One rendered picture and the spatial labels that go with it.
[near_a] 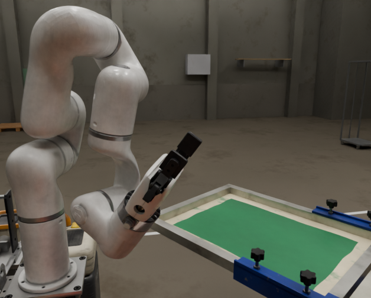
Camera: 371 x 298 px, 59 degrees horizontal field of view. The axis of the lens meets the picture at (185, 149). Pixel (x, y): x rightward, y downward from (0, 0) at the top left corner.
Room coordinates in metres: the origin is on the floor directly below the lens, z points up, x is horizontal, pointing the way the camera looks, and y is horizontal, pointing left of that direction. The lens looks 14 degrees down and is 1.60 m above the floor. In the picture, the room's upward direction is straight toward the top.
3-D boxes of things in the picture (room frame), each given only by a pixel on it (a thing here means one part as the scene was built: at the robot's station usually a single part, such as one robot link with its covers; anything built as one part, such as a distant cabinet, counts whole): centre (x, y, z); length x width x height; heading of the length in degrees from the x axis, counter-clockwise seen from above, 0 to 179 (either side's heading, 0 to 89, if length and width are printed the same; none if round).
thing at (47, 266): (0.68, 0.32, 1.21); 0.16 x 0.13 x 0.15; 12
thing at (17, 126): (8.77, 4.45, 0.06); 1.21 x 0.83 x 0.11; 102
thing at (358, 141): (6.72, -3.65, 0.87); 0.63 x 0.52 x 1.74; 11
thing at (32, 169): (0.67, 0.31, 1.37); 0.13 x 0.10 x 0.16; 172
